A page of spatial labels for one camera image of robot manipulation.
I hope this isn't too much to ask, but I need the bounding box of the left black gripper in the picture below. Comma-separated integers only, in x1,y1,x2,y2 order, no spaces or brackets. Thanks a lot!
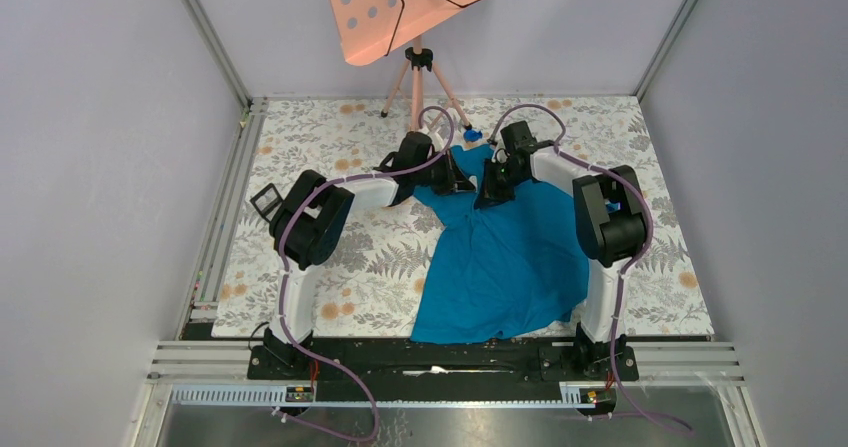
412,149,476,197

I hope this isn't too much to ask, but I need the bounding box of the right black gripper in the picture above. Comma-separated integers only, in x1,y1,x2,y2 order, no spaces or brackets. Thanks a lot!
474,158,528,211

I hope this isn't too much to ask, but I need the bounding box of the blue t-shirt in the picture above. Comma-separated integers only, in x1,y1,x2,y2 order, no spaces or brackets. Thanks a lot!
410,181,590,344

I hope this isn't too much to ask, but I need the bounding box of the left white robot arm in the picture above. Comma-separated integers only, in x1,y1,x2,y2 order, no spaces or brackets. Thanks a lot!
250,132,476,378

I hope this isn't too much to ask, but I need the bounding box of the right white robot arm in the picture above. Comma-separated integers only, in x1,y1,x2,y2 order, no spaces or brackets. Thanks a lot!
474,121,654,379

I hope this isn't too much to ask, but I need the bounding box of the floral patterned table mat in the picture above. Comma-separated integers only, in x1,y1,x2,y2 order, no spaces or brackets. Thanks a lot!
212,96,714,338

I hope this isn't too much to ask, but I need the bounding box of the pink music stand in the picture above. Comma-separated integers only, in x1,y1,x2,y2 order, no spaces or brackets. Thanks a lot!
329,0,484,130

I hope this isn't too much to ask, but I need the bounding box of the black square frame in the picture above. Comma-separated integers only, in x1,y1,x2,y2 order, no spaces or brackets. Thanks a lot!
250,183,283,223

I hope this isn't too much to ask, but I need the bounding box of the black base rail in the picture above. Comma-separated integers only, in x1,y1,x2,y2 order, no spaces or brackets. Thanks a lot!
247,334,639,402

